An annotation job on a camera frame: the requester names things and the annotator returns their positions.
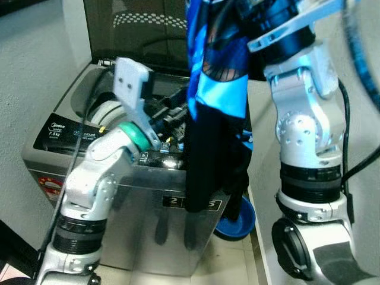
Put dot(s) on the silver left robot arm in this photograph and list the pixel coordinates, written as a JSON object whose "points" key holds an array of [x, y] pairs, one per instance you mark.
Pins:
{"points": [[89, 184]]}

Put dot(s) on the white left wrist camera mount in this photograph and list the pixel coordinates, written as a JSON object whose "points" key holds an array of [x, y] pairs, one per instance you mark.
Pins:
{"points": [[132, 80]]}

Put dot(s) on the silver top-load washing machine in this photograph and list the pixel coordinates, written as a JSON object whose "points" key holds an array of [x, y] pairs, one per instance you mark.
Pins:
{"points": [[148, 237]]}

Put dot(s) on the dark tinted washer lid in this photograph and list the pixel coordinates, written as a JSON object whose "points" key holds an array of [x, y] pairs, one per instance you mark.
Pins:
{"points": [[136, 35]]}

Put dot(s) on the blue plastic basin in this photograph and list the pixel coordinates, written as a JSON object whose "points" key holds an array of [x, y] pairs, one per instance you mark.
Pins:
{"points": [[237, 219]]}

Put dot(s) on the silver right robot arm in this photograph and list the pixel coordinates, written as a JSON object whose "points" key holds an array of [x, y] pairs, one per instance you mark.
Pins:
{"points": [[309, 130]]}

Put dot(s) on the blue and black patterned garment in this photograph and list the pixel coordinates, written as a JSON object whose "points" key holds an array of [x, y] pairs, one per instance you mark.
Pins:
{"points": [[205, 160]]}

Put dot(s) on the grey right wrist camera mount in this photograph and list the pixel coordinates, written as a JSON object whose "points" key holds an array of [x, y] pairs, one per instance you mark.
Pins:
{"points": [[297, 24]]}

